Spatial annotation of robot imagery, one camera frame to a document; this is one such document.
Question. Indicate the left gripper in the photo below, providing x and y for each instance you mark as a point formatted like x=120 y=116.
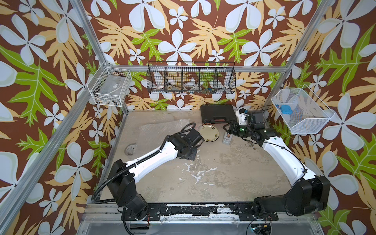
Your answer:
x=192 y=155

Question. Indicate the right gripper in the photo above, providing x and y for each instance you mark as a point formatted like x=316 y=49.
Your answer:
x=232 y=128

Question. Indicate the cream dinner plate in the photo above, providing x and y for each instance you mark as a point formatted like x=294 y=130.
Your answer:
x=209 y=132

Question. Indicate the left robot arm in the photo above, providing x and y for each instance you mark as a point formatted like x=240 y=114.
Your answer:
x=120 y=186

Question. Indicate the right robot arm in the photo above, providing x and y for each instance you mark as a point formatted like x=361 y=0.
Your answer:
x=309 y=191

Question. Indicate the grey tape dispenser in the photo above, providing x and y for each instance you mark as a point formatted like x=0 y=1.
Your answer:
x=227 y=138

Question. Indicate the black tool case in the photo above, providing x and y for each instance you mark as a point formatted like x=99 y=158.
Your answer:
x=217 y=113

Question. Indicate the clear tape roll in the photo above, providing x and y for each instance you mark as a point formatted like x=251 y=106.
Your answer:
x=130 y=150

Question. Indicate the blue small object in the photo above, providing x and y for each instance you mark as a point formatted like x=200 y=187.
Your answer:
x=286 y=110

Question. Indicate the black wire basket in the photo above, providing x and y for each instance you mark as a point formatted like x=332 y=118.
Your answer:
x=191 y=77

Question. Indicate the white wire basket right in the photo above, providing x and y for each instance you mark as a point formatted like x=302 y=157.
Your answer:
x=310 y=112

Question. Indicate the white wire basket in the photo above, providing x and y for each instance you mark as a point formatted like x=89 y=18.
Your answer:
x=310 y=112
x=109 y=86

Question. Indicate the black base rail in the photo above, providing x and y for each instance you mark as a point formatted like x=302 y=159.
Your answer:
x=155 y=211

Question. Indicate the white wire basket left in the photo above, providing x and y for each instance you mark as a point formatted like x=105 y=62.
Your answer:
x=109 y=86

